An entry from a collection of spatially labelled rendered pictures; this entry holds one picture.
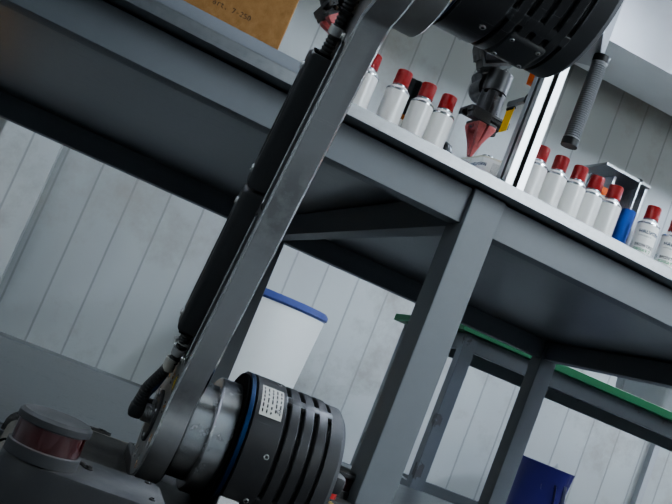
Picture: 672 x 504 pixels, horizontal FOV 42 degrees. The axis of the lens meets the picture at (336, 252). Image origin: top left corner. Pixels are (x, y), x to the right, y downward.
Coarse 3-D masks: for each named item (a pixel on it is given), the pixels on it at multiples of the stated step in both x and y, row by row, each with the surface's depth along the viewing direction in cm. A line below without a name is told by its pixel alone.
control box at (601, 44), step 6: (618, 12) 192; (612, 24) 188; (606, 30) 180; (612, 30) 193; (600, 36) 179; (606, 36) 185; (600, 42) 182; (606, 42) 190; (594, 48) 185; (600, 48) 184; (588, 54) 189; (582, 60) 193; (588, 60) 191
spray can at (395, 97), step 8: (400, 72) 182; (408, 72) 181; (400, 80) 181; (408, 80) 182; (392, 88) 180; (400, 88) 180; (384, 96) 181; (392, 96) 180; (400, 96) 180; (408, 96) 181; (384, 104) 180; (392, 104) 179; (400, 104) 180; (376, 112) 181; (384, 112) 179; (392, 112) 179; (400, 112) 180; (392, 120) 179
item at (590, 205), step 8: (592, 176) 199; (600, 176) 198; (592, 184) 198; (600, 184) 197; (592, 192) 196; (600, 192) 198; (584, 200) 196; (592, 200) 196; (600, 200) 197; (584, 208) 196; (592, 208) 196; (576, 216) 196; (584, 216) 195; (592, 216) 196; (592, 224) 196
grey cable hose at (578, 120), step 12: (600, 60) 185; (588, 72) 187; (600, 72) 185; (588, 84) 185; (588, 96) 184; (576, 108) 185; (588, 108) 185; (576, 120) 184; (576, 132) 183; (564, 144) 185; (576, 144) 183
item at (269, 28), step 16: (192, 0) 127; (208, 0) 128; (224, 0) 128; (240, 0) 129; (256, 0) 129; (272, 0) 130; (288, 0) 130; (224, 16) 128; (240, 16) 129; (256, 16) 129; (272, 16) 130; (288, 16) 130; (256, 32) 129; (272, 32) 130
